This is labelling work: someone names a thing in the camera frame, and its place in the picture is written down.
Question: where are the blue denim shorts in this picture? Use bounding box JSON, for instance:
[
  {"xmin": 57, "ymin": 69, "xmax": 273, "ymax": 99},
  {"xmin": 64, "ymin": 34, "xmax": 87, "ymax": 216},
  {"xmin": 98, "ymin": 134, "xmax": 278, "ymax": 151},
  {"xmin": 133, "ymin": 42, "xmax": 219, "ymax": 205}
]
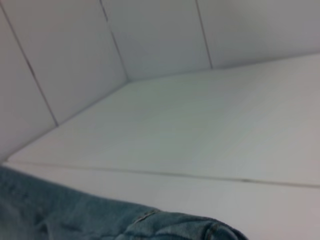
[{"xmin": 0, "ymin": 164, "xmax": 248, "ymax": 240}]

